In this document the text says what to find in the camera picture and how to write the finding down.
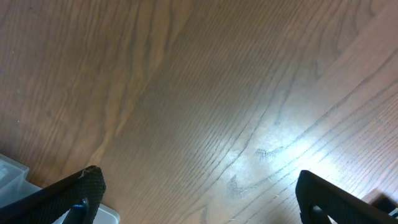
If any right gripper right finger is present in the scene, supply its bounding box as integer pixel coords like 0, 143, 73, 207
295, 170, 397, 224

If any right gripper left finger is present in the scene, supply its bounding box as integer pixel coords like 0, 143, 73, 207
1, 166, 106, 224

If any clear plastic storage container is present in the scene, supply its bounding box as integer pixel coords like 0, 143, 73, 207
0, 154, 120, 224

